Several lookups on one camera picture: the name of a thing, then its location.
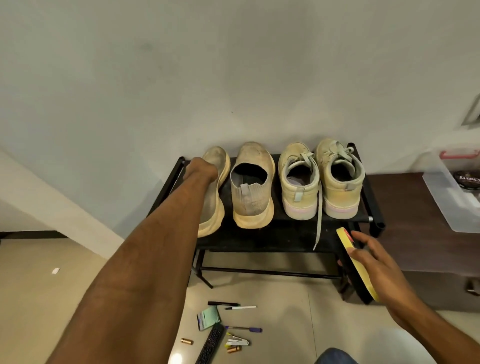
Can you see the purple pen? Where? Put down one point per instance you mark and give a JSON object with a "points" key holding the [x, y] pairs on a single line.
{"points": [[246, 328]]}

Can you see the small orange marker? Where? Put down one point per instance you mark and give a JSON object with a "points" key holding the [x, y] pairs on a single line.
{"points": [[234, 349]]}

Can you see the pale green lace-up shoe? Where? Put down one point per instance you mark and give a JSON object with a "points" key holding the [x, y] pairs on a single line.
{"points": [[298, 199], [341, 195]]}

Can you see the white pen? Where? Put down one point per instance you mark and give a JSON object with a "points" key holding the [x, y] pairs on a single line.
{"points": [[241, 307]]}

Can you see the green paper packet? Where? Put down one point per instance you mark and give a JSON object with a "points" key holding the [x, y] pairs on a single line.
{"points": [[208, 318]]}

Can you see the black remote control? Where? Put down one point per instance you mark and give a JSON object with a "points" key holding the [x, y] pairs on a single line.
{"points": [[210, 345]]}

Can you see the dark brown wooden cabinet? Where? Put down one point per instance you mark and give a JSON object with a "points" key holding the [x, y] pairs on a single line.
{"points": [[420, 225]]}

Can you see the clear plastic storage box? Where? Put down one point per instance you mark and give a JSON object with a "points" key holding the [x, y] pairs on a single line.
{"points": [[450, 199]]}

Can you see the black round polish tin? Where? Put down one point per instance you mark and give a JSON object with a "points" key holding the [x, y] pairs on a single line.
{"points": [[469, 180]]}

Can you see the person's right leg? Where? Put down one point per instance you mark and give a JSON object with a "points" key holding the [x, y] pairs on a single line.
{"points": [[337, 357]]}

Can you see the person's left hand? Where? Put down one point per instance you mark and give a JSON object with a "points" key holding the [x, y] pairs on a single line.
{"points": [[202, 169]]}

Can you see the black metal shoe rack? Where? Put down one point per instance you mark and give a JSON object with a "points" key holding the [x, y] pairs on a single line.
{"points": [[255, 238]]}

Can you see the black orange shoe brush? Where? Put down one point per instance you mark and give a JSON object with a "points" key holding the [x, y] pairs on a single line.
{"points": [[352, 259]]}

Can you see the person's right hand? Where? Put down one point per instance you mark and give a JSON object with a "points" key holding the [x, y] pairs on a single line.
{"points": [[382, 274]]}

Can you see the small brass cylinder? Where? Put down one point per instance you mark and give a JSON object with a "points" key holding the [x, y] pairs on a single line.
{"points": [[187, 341]]}

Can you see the worn tan slip-on shoe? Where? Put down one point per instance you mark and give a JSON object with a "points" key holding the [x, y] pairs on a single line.
{"points": [[216, 202], [253, 199]]}

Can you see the person's right forearm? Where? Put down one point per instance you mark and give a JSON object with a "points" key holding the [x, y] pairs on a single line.
{"points": [[442, 337]]}

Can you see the person's left forearm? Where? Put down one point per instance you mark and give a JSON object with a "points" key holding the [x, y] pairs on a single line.
{"points": [[142, 285]]}

